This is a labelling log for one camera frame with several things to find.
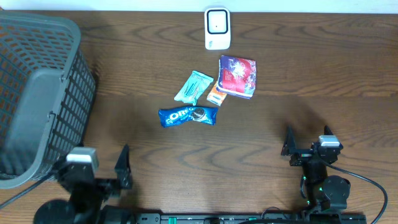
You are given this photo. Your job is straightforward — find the grey plastic mesh basket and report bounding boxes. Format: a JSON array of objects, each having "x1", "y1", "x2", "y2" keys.
[{"x1": 1, "y1": 11, "x2": 96, "y2": 189}]

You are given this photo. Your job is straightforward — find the small orange snack box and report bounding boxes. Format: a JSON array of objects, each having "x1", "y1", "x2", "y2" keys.
[{"x1": 206, "y1": 82, "x2": 227, "y2": 106}]

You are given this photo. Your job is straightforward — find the black left camera cable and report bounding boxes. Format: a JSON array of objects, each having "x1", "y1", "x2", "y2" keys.
[{"x1": 0, "y1": 172, "x2": 58, "y2": 210}]

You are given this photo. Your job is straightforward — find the teal snack packet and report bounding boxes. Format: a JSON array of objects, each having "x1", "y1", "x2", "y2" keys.
[{"x1": 174, "y1": 70, "x2": 214, "y2": 106}]

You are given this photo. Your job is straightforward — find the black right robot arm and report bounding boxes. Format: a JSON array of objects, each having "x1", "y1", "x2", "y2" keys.
[{"x1": 281, "y1": 126, "x2": 351, "y2": 223}]

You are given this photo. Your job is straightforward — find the blue Oreo cookie pack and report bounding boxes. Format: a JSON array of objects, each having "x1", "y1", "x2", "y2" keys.
[{"x1": 158, "y1": 106, "x2": 218, "y2": 128}]

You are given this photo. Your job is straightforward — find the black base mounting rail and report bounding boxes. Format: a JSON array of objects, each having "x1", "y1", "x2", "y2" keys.
[{"x1": 131, "y1": 213, "x2": 367, "y2": 224}]

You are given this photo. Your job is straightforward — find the purple red snack bag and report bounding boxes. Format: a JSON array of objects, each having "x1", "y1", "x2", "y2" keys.
[{"x1": 216, "y1": 55, "x2": 257, "y2": 99}]

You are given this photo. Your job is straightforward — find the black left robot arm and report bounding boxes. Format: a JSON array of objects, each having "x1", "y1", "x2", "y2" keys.
[{"x1": 33, "y1": 145, "x2": 132, "y2": 224}]

